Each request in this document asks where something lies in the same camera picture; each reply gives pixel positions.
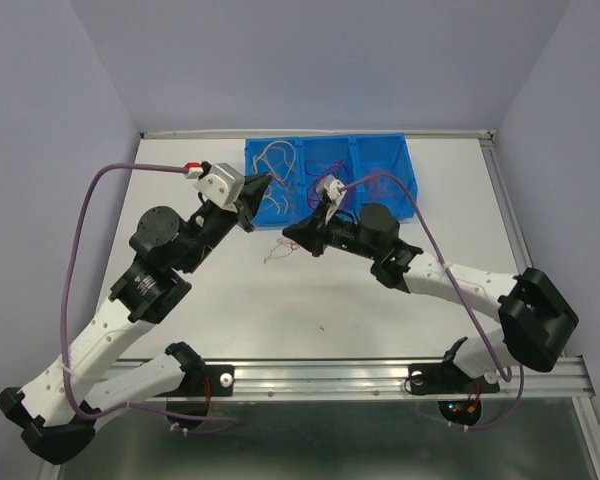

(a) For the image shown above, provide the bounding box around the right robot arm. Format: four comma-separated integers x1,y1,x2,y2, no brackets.
282,203,579,396

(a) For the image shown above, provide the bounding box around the blue three-compartment plastic bin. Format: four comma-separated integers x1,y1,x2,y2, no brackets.
244,133,418,228

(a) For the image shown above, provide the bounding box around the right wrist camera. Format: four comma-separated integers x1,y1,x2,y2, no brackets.
315,175,346,225

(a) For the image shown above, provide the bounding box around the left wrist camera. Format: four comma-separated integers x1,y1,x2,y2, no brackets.
184,162,245,213

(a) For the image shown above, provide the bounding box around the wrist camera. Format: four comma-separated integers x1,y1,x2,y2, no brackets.
184,162,245,213
315,175,346,225

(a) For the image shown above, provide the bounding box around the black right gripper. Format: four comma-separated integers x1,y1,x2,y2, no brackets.
282,200,380,261

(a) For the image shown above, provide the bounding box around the aluminium front mounting rail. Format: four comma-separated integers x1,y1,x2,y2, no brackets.
207,357,595,403

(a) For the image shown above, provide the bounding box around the thick dark red wire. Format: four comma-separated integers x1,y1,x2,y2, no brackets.
303,157,355,211

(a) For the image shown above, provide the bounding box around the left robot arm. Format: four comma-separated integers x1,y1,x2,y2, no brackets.
0,164,271,465

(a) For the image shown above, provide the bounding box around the red wire bundle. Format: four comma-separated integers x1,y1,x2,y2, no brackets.
262,237,301,265

